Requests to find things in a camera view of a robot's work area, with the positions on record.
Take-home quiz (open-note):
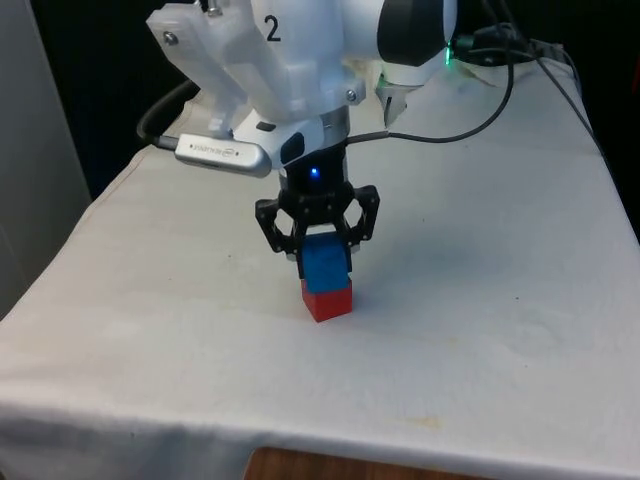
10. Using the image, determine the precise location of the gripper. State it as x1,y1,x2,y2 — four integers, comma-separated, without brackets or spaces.
253,141,382,281

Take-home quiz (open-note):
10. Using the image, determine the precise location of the blue cube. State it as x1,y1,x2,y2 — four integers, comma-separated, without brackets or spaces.
301,234,350,295

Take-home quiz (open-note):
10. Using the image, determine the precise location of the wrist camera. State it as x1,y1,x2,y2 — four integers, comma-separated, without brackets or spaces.
172,133,275,179

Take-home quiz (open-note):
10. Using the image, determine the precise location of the grey cable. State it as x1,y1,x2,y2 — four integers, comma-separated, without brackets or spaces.
529,42,612,166

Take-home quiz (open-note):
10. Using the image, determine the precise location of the red cube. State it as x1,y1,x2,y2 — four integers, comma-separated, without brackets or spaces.
300,279,355,324

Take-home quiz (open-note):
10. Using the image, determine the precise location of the black cable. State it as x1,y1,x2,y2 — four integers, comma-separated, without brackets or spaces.
452,19,566,69
344,0,517,145
136,78,201,151

